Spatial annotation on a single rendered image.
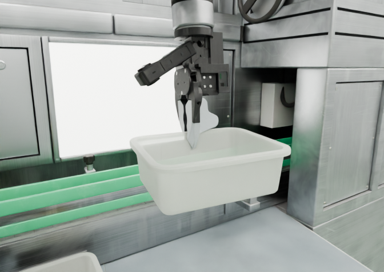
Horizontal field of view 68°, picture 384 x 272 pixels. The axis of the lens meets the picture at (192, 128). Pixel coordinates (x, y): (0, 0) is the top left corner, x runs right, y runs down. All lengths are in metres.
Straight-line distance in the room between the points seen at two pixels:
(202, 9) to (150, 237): 0.60
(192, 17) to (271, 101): 0.74
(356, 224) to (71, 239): 0.95
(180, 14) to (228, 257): 0.61
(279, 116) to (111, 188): 0.75
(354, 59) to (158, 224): 0.75
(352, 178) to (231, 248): 0.51
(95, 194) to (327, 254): 0.63
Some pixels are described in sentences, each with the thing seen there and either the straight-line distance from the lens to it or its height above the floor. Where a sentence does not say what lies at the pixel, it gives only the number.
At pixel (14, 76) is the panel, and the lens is 0.85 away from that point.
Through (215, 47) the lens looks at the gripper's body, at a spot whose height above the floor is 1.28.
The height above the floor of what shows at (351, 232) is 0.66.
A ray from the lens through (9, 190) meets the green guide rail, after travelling 0.80.
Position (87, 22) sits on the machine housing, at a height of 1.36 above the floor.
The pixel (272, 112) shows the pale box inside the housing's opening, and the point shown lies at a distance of 1.20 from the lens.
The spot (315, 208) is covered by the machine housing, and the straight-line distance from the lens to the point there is 1.00.
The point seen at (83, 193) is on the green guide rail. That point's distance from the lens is 0.75.
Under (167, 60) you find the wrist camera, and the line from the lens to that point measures 0.50.
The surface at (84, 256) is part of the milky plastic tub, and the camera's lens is 0.72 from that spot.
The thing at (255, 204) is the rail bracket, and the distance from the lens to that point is 0.87.
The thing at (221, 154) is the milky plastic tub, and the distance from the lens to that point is 0.57.
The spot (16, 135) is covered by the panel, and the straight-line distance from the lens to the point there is 0.86.
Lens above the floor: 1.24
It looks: 12 degrees down
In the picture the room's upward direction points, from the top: straight up
